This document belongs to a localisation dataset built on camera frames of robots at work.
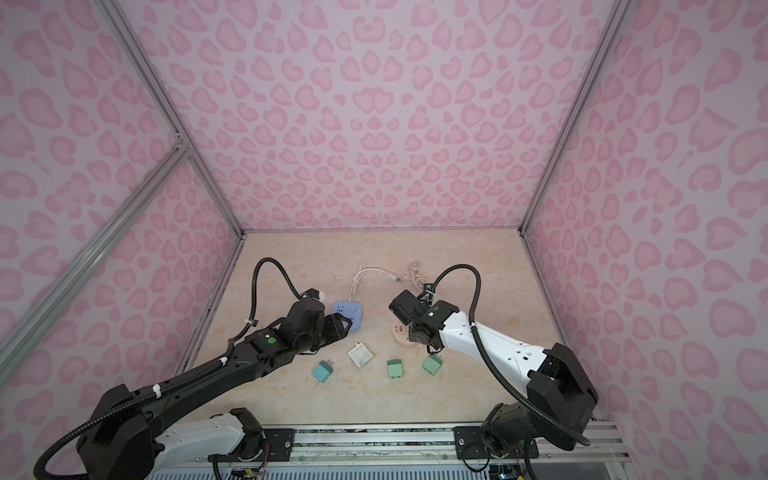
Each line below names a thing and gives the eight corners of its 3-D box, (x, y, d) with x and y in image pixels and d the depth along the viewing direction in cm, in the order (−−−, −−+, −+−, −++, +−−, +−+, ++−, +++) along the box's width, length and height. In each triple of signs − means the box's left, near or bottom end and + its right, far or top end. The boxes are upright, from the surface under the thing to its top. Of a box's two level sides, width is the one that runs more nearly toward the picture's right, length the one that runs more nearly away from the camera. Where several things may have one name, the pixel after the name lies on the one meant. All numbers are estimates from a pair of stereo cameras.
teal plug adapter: (312, 375, 86) (310, 372, 85) (325, 358, 90) (324, 355, 88) (323, 384, 85) (321, 381, 83) (337, 366, 88) (335, 363, 86)
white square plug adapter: (359, 368, 87) (358, 365, 85) (347, 354, 90) (346, 350, 88) (372, 357, 89) (372, 354, 87) (360, 343, 92) (359, 339, 90)
